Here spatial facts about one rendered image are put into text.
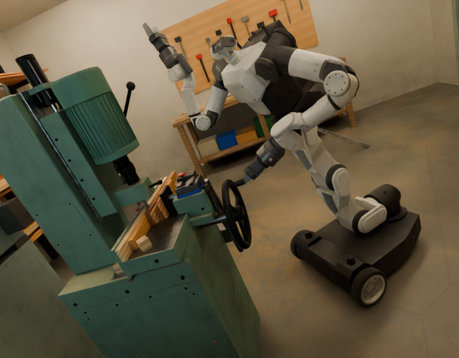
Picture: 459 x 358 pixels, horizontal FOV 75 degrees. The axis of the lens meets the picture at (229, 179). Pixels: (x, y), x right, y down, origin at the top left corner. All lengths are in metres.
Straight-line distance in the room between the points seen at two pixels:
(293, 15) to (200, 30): 1.21
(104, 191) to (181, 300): 0.51
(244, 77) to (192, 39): 3.21
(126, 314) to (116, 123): 0.74
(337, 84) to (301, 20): 3.47
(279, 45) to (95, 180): 0.83
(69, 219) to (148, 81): 3.49
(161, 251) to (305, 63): 0.78
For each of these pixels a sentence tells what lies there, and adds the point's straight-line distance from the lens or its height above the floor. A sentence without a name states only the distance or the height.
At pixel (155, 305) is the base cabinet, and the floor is 0.65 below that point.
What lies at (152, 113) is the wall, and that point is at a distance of 4.67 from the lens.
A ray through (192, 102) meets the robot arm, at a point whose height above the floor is 1.23.
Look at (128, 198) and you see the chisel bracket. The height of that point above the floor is 1.03.
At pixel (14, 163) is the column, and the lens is 1.33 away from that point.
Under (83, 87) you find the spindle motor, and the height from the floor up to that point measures 1.45.
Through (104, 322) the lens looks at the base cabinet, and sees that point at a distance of 1.45.
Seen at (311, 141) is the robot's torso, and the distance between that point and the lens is 1.48.
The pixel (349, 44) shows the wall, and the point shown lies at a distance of 4.64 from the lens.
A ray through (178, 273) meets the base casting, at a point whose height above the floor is 0.76.
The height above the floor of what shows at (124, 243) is 0.94.
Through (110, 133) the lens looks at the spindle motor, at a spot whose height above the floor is 1.29.
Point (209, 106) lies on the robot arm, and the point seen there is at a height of 1.18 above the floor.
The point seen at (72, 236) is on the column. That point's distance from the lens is 1.36.
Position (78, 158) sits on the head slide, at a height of 1.25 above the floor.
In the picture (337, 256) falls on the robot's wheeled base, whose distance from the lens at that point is 1.83.
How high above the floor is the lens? 1.38
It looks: 21 degrees down
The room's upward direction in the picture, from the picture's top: 23 degrees counter-clockwise
